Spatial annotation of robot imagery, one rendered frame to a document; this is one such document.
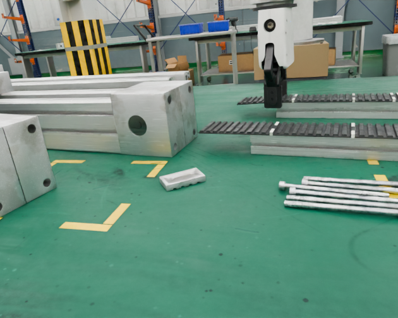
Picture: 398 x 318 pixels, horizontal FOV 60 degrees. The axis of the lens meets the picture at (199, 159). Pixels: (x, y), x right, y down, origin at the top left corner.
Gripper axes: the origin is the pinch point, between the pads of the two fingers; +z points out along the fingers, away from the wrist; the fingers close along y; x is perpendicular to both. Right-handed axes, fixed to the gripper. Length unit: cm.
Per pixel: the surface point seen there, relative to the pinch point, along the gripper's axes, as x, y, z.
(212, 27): 113, 277, -9
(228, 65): 159, 461, 50
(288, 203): -7.6, -34.8, 3.5
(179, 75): 20.9, 2.3, -4.0
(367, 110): -15.8, -1.3, 2.7
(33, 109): 35.5, -23.9, -3.2
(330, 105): -9.8, -2.0, 1.6
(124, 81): 30.0, -4.9, -4.2
